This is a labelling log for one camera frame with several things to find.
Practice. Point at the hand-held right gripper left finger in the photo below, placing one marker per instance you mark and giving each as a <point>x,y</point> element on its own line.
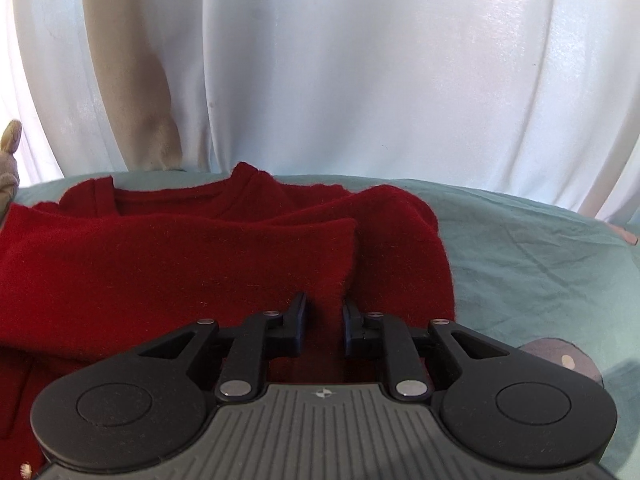
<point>299,327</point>

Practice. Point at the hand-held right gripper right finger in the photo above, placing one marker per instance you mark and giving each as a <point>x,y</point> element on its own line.
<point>350,331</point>

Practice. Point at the red knit sweater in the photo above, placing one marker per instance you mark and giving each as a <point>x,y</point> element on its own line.
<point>150,260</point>

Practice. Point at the light blue printed bedsheet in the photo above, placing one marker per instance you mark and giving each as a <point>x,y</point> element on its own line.
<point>525,270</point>

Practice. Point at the white curtain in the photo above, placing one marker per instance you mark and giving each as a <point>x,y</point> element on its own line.
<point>350,60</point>

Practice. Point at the beige curtain panel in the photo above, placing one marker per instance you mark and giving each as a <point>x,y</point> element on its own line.
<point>135,85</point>

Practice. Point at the beige plush toy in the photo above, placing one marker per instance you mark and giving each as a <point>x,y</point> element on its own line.
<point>7,170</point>

